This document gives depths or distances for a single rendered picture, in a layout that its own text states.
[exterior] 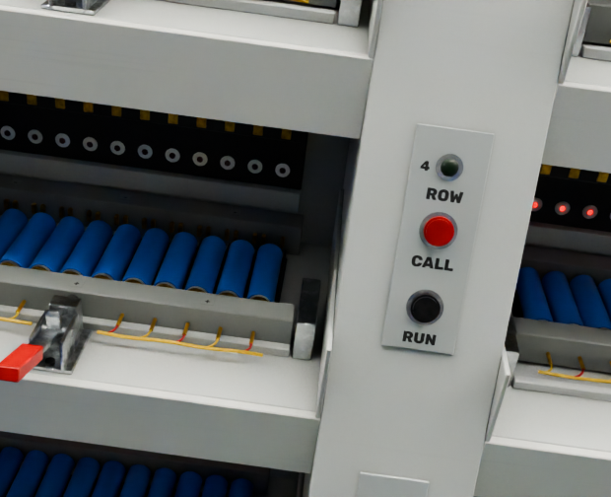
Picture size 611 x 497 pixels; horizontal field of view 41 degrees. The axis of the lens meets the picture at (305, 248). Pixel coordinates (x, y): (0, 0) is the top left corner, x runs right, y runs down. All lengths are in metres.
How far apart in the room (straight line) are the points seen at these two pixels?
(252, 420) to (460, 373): 0.12
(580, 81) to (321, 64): 0.13
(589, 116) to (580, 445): 0.19
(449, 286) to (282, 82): 0.14
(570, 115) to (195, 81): 0.20
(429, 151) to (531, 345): 0.17
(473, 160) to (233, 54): 0.14
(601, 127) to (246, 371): 0.24
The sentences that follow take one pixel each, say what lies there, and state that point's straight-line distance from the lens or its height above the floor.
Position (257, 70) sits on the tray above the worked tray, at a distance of 0.43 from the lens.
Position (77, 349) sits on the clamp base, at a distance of 0.51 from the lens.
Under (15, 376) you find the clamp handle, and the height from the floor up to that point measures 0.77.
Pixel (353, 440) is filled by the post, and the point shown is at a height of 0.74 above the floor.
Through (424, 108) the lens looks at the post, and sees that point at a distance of 0.43.
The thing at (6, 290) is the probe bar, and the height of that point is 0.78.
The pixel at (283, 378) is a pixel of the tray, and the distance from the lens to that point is 0.50.
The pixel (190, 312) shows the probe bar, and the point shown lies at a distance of 0.51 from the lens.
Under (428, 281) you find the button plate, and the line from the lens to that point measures 0.44.
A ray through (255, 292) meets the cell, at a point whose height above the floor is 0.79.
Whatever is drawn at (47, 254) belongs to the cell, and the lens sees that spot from 0.56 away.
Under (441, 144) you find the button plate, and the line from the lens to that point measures 0.43.
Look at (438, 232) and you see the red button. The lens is 0.43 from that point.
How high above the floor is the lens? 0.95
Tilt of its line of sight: 14 degrees down
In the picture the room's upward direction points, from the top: 8 degrees clockwise
